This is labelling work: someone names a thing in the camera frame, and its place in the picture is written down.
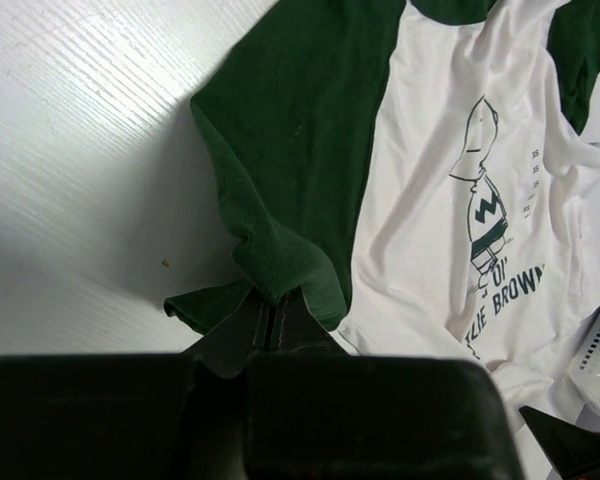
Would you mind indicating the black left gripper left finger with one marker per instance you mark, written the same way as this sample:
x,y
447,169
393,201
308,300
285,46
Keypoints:
x,y
227,348

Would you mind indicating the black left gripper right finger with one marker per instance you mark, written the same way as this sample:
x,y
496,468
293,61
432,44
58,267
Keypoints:
x,y
295,330

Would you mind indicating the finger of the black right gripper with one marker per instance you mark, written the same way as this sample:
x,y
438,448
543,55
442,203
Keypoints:
x,y
573,452

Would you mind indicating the white green Charlie Brown t-shirt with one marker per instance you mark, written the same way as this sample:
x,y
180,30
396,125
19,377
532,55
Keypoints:
x,y
415,172

